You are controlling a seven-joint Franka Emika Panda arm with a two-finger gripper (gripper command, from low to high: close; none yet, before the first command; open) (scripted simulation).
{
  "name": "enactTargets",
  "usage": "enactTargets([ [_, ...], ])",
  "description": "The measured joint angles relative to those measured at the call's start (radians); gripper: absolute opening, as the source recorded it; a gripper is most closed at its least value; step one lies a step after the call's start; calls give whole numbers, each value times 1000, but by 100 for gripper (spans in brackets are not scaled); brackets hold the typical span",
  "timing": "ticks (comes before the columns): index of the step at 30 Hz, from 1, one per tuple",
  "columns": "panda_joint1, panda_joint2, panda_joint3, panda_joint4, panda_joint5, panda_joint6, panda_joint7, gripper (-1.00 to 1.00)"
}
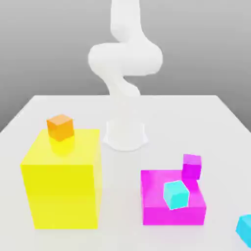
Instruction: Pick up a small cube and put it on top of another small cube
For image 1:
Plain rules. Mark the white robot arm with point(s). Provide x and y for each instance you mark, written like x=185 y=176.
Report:
x=125 y=58

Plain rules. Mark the small orange cube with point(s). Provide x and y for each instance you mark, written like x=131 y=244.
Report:
x=60 y=128

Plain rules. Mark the small purple cube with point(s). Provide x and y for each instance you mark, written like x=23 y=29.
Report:
x=192 y=167

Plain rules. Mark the small turquoise cube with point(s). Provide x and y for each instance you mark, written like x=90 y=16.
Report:
x=176 y=195

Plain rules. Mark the small sky blue cube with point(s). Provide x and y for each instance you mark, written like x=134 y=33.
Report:
x=245 y=228

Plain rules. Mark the large yellow box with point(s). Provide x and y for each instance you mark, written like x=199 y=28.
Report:
x=60 y=188

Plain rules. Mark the large magenta box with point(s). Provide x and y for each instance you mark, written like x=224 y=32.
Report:
x=172 y=214

